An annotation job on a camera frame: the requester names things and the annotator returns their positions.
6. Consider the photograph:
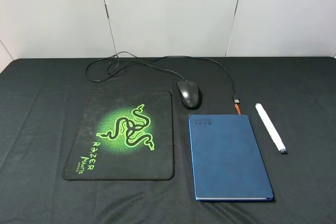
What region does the black computer mouse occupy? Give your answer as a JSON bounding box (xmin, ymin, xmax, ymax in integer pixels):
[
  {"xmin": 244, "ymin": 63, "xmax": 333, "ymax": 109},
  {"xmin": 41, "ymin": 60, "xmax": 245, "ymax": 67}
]
[{"xmin": 176, "ymin": 80, "xmax": 202, "ymax": 110}]

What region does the blue notebook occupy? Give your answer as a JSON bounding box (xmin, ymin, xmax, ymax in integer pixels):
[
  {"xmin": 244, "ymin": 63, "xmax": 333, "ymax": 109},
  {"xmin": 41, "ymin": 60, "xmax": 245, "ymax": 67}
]
[{"xmin": 188, "ymin": 114, "xmax": 274, "ymax": 201}]

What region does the white pen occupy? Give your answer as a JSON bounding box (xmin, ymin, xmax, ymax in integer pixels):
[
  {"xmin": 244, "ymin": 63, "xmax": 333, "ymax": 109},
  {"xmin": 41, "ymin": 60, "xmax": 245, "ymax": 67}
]
[{"xmin": 255, "ymin": 103, "xmax": 287, "ymax": 154}]

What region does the black green Razer mouse pad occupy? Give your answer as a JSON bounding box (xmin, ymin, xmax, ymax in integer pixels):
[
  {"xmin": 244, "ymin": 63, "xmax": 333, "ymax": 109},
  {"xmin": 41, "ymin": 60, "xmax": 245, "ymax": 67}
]
[{"xmin": 62, "ymin": 91, "xmax": 174, "ymax": 181}]

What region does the orange bookmark ribbon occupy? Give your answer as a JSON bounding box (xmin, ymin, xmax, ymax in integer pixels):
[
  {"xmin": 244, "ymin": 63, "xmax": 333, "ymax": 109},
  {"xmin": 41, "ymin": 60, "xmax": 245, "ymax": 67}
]
[{"xmin": 235, "ymin": 103, "xmax": 241, "ymax": 115}]

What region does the black tablecloth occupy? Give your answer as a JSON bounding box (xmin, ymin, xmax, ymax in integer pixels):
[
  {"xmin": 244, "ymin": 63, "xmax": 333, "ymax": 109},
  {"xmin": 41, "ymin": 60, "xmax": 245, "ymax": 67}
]
[{"xmin": 1, "ymin": 57, "xmax": 335, "ymax": 223}]

